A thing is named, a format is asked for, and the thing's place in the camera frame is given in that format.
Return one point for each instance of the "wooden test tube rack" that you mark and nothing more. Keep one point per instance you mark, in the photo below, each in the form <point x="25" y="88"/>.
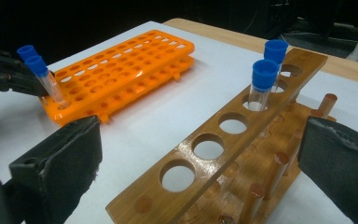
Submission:
<point x="307" y="59"/>

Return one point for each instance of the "white table cover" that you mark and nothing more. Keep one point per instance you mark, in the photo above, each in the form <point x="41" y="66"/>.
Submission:
<point x="167" y="109"/>

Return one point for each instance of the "orange plastic test tube rack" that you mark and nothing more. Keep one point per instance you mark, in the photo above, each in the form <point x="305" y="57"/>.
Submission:
<point x="186" y="51"/>

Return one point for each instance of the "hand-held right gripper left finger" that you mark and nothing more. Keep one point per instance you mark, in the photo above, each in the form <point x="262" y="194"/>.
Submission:
<point x="59" y="168"/>

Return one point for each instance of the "wooden table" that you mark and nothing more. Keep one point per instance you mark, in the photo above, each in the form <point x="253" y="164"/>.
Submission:
<point x="230" y="37"/>

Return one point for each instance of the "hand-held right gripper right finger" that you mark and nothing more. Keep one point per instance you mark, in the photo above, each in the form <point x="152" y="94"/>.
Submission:
<point x="345" y="168"/>

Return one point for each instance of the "blue-capped clear test tube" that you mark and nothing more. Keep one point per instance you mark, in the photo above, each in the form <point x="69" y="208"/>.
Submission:
<point x="275" y="49"/>
<point x="264" y="76"/>
<point x="36" y="66"/>
<point x="25" y="51"/>

